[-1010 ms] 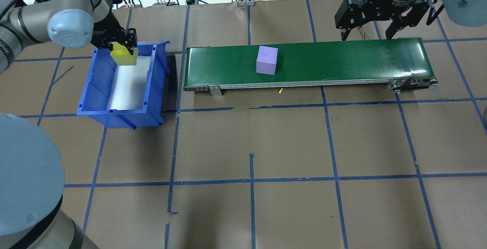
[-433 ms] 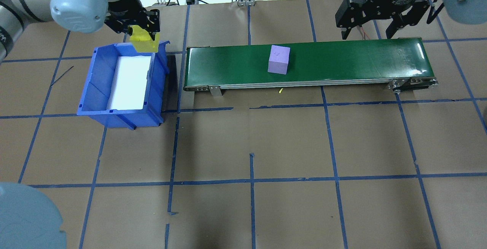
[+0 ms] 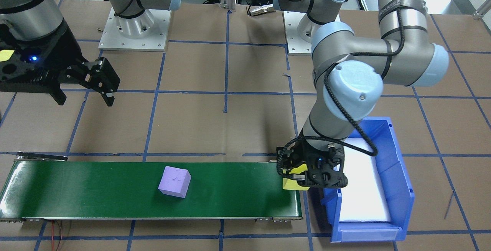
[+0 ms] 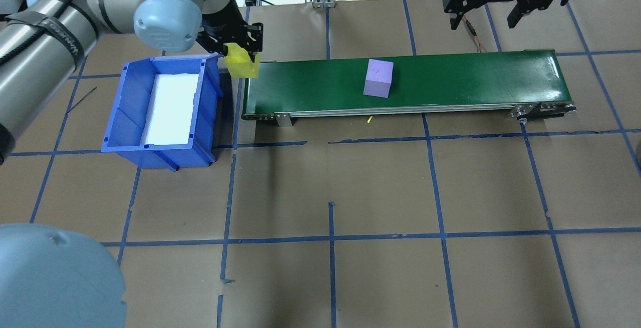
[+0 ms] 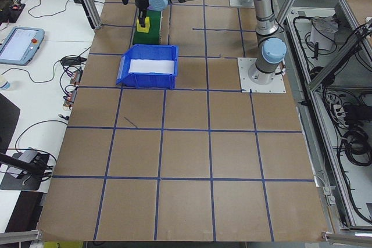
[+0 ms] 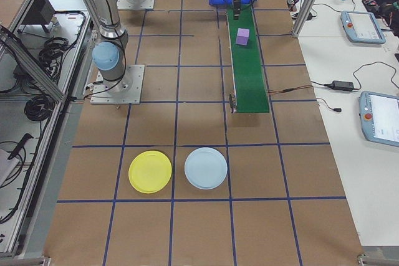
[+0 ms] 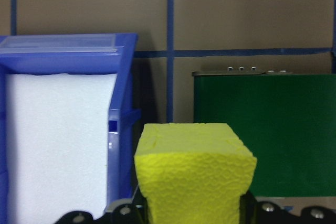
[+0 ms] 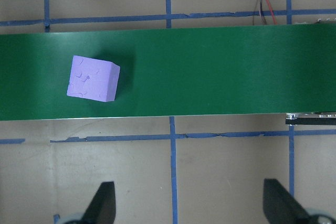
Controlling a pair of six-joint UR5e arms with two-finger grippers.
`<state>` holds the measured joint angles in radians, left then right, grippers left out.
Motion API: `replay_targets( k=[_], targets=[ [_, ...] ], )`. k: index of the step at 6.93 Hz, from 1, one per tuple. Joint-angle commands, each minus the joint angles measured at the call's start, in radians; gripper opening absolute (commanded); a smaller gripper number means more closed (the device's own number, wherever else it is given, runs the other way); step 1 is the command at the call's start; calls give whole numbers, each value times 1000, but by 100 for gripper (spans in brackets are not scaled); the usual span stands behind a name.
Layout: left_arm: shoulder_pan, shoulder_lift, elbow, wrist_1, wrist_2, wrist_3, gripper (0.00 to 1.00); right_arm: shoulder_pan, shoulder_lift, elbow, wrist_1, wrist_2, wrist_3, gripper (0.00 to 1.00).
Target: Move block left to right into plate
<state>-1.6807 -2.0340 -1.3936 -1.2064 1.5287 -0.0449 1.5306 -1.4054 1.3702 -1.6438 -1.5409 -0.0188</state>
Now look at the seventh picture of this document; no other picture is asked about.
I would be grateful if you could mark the blue plastic bin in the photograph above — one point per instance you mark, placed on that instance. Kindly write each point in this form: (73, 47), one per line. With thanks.
(123, 77)

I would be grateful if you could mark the green conveyor belt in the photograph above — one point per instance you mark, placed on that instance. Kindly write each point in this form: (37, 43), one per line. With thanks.
(275, 129)

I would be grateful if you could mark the yellow foam block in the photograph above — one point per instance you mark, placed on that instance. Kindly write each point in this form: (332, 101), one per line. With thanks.
(194, 182)

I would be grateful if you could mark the white foam sheet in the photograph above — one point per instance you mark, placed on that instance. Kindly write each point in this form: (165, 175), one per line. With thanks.
(57, 142)

